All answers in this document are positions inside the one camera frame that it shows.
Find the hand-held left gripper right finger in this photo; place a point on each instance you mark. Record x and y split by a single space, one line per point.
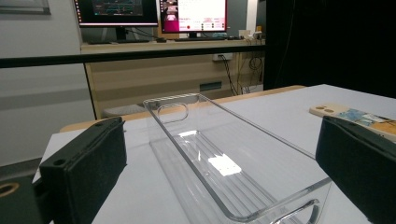
358 161

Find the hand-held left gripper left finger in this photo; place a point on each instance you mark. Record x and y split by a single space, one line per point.
84 161

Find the cream phone case blue painting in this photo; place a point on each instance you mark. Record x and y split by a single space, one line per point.
330 109

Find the clear plastic storage bin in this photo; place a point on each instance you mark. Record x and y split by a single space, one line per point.
218 161

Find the light wooden desk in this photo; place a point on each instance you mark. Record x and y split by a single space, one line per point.
149 74

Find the black curtain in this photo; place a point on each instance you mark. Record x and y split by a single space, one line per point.
330 43

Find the black computer mouse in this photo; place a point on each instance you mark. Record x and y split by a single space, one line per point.
161 39

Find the monitor with dark screen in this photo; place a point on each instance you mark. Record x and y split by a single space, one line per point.
118 12

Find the framed whiteboard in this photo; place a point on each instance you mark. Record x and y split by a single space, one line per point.
25 7

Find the white power socket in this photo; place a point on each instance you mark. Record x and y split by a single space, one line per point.
222 57

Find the monitor with white pink screen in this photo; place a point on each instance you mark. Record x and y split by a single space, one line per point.
199 12

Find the black horizontal rail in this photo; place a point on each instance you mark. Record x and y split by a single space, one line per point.
124 56

